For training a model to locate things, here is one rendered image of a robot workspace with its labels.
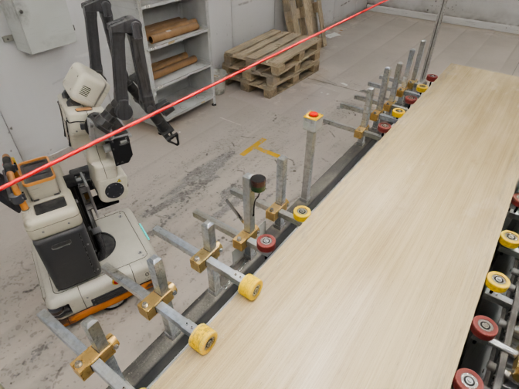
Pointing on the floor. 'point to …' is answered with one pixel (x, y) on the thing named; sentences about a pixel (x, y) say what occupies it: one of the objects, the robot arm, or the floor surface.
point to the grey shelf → (173, 83)
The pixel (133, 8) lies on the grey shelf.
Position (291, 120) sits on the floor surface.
